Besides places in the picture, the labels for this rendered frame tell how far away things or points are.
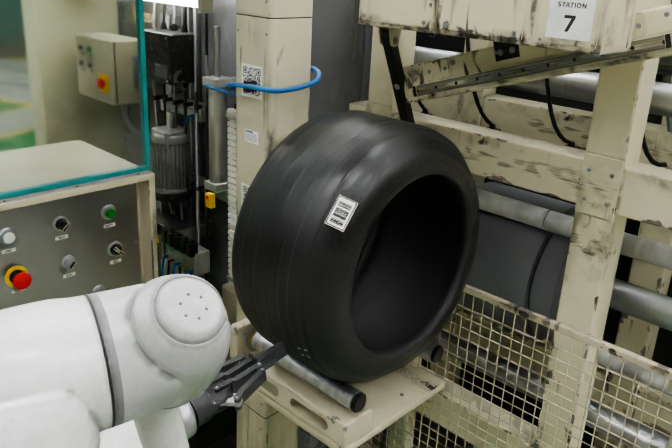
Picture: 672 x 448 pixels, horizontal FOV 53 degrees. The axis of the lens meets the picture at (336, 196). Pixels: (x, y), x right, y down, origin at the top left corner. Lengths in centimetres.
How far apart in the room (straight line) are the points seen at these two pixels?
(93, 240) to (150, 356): 110
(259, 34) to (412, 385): 91
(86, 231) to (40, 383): 110
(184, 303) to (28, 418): 16
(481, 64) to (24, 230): 110
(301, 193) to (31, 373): 75
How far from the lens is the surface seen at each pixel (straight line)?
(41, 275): 171
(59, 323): 66
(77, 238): 172
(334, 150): 132
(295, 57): 157
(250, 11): 156
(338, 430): 151
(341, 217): 123
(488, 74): 162
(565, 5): 138
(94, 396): 66
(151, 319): 64
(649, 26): 147
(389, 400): 167
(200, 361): 66
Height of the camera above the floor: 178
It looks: 19 degrees down
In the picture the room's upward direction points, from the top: 3 degrees clockwise
